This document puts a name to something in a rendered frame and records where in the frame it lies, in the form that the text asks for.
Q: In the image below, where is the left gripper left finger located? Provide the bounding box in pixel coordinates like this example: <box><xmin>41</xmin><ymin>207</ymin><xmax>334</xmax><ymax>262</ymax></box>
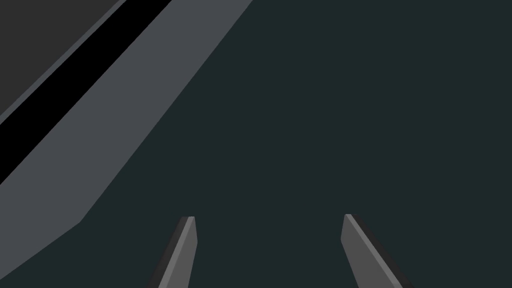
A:
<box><xmin>147</xmin><ymin>215</ymin><xmax>199</xmax><ymax>288</ymax></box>

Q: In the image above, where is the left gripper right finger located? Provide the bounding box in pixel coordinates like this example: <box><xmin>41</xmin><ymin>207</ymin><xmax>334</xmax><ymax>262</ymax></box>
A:
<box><xmin>340</xmin><ymin>213</ymin><xmax>414</xmax><ymax>288</ymax></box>

